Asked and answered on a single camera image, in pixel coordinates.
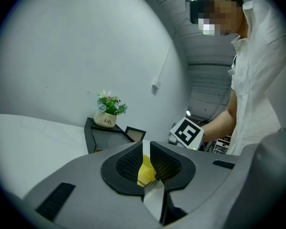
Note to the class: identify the yellow box tray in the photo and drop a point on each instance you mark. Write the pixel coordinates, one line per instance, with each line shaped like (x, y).
(146, 173)

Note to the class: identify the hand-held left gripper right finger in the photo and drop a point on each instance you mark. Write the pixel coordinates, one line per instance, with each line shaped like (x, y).
(200, 175)

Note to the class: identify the black box lid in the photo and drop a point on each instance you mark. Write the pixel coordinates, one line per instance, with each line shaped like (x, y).
(105, 137)

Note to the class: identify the person's head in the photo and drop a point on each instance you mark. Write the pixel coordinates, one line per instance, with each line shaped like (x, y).
(231, 18)

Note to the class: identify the potted artificial flower plant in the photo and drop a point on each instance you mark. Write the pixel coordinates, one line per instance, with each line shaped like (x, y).
(108, 113)

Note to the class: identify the person's white shirt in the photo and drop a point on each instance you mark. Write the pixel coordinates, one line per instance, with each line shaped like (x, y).
(259, 80)

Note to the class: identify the grey wooden shelf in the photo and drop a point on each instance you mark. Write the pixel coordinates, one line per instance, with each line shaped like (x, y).
(221, 144)

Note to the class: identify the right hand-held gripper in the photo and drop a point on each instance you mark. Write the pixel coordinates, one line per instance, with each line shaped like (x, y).
(187, 132)

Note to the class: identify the white wall junction box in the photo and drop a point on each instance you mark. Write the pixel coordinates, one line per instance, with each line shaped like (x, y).
(156, 86)

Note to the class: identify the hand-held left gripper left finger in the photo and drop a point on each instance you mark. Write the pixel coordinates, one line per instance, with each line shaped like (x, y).
(90, 192)

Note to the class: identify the black head-mounted camera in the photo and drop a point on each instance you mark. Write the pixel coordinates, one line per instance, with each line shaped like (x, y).
(193, 8)

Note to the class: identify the person's right forearm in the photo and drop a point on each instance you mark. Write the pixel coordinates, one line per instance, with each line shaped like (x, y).
(221, 125)

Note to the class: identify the dark picture frame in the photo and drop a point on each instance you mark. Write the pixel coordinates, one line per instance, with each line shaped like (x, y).
(134, 134)

